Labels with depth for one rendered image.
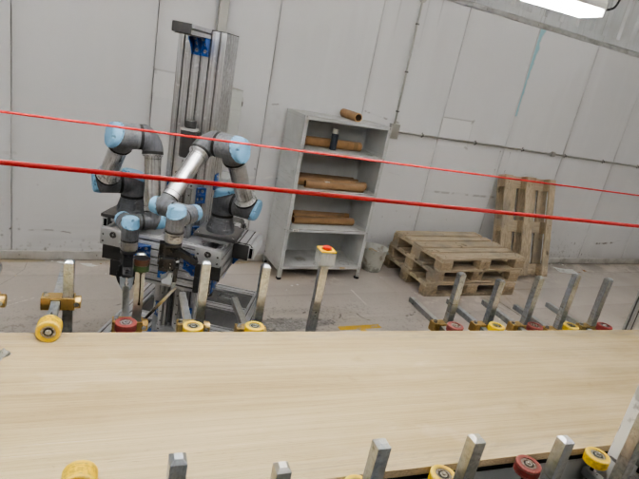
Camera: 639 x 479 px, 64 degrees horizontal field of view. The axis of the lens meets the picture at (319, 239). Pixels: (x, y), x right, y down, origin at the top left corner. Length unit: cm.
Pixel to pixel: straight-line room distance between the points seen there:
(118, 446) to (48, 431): 19
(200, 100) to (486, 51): 387
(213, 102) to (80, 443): 184
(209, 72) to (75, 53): 190
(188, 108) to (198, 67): 22
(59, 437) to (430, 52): 486
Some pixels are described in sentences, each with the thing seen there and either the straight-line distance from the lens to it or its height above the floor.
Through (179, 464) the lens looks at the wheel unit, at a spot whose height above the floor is 116.
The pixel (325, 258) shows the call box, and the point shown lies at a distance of 221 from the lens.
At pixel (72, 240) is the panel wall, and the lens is 490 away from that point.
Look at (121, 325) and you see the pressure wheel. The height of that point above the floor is 91.
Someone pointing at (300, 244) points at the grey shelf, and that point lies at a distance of 536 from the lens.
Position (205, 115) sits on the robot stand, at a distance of 286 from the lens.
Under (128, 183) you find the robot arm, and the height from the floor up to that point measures 121.
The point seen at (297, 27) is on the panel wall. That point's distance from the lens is 492.
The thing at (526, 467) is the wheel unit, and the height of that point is 91.
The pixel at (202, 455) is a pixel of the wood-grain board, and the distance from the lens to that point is 156.
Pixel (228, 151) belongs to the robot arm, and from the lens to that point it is 235.
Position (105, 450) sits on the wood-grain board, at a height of 90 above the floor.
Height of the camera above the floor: 195
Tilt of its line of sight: 18 degrees down
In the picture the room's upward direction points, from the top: 11 degrees clockwise
